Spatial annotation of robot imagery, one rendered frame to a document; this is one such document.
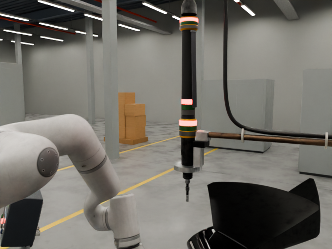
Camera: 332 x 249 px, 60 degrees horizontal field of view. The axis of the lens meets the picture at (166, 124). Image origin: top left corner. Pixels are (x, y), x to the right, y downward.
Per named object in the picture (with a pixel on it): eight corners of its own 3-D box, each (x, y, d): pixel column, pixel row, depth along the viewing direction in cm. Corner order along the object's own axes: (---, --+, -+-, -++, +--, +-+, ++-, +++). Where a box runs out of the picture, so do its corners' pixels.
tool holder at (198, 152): (213, 168, 73) (213, 130, 72) (203, 175, 67) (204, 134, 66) (180, 164, 77) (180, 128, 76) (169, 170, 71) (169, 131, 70)
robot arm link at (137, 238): (117, 240, 88) (118, 251, 88) (143, 233, 92) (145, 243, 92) (109, 237, 95) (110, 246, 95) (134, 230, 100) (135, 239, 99)
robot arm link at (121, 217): (106, 240, 91) (134, 237, 89) (102, 197, 93) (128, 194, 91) (117, 233, 99) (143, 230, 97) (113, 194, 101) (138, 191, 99)
